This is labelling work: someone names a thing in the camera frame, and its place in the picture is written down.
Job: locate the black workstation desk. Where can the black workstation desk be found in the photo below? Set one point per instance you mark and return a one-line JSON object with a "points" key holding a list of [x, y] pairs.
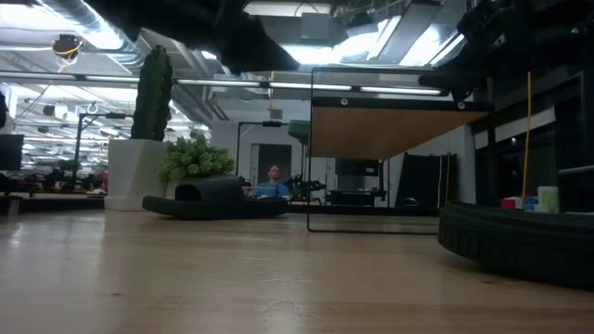
{"points": [[355, 197]]}

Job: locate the black monitor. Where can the black monitor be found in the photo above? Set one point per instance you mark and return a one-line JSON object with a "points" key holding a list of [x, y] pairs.
{"points": [[10, 152]]}

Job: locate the red box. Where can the red box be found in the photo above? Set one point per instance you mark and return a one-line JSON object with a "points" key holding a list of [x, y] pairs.
{"points": [[508, 203]]}

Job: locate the grey door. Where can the grey door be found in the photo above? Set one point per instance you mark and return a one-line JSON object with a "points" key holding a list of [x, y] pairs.
{"points": [[274, 155]]}

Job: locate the white green container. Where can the white green container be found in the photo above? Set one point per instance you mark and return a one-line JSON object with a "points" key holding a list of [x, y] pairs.
{"points": [[549, 199]]}

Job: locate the blue white box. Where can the blue white box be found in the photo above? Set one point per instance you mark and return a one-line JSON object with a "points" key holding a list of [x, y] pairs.
{"points": [[530, 203]]}

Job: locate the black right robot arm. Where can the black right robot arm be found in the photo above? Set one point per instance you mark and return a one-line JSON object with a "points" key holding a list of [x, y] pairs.
{"points": [[533, 28]]}

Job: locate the person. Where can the person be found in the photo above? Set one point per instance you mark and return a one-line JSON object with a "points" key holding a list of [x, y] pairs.
{"points": [[273, 188]]}

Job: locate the black leaning panel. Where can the black leaning panel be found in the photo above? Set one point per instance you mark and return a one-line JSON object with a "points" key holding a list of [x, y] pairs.
{"points": [[424, 181]]}

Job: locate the small grey succulent pot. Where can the small grey succulent pot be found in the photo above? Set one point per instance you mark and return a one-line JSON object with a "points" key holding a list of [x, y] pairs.
{"points": [[171, 189]]}

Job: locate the green succulent plant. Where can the green succulent plant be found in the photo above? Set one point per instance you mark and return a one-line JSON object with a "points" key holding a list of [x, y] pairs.
{"points": [[195, 160]]}

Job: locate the ceiling light tube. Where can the ceiling light tube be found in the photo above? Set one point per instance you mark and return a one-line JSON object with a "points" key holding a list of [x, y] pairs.
{"points": [[310, 86], [218, 83], [400, 90]]}

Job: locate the black slide sandal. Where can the black slide sandal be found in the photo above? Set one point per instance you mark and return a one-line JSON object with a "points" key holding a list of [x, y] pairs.
{"points": [[213, 199], [520, 241]]}

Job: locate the white angular planter pot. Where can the white angular planter pot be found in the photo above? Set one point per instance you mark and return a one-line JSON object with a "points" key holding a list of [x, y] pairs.
{"points": [[132, 171]]}

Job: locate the tall green cactus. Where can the tall green cactus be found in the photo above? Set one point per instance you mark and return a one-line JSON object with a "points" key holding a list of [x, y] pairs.
{"points": [[152, 93]]}

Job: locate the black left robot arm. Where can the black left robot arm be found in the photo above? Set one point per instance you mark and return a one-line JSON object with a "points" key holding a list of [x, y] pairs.
{"points": [[209, 28]]}

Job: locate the silver ceiling duct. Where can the silver ceiling duct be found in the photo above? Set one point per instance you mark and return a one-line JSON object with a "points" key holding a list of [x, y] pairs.
{"points": [[93, 23]]}

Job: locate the black metal stand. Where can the black metal stand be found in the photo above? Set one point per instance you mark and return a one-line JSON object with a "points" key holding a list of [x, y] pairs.
{"points": [[271, 124], [113, 115]]}

